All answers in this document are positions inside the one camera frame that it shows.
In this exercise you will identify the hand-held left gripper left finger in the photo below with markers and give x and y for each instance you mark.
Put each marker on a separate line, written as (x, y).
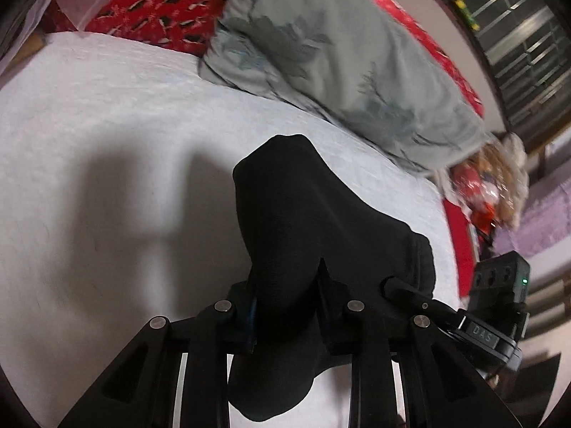
(244, 321)

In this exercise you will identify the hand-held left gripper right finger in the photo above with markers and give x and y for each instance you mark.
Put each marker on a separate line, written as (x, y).
(332, 312)

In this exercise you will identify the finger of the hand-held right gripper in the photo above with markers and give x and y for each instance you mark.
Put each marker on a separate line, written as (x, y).
(410, 296)

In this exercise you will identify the black pants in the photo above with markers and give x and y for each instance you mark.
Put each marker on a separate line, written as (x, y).
(290, 214)

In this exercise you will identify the wooden shelf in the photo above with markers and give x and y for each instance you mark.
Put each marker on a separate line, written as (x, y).
(548, 290)

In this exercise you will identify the purple cloth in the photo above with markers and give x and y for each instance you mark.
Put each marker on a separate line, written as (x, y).
(544, 214)

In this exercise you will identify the clear bag of toys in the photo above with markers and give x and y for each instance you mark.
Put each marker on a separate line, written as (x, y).
(473, 187)

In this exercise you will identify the beige plush toy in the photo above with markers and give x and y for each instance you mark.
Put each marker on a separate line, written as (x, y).
(513, 174)

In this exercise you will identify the white bed sheet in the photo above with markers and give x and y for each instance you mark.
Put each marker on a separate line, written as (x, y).
(111, 120)

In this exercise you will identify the grey patterned pillow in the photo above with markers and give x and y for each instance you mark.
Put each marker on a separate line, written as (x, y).
(334, 53)

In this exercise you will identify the metal window grille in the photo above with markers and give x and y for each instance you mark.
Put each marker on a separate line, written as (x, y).
(513, 31)

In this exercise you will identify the red printed blanket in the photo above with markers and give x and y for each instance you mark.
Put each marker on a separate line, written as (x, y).
(178, 9)

